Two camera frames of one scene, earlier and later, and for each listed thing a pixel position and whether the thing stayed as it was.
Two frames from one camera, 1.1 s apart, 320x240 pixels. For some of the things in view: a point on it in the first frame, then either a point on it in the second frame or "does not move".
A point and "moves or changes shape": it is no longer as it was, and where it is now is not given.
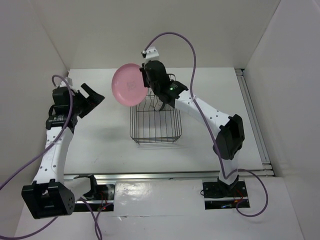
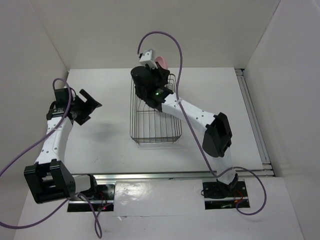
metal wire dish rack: (150, 125) does not move
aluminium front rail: (129, 176) does not move
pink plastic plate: (127, 85) moves or changes shape
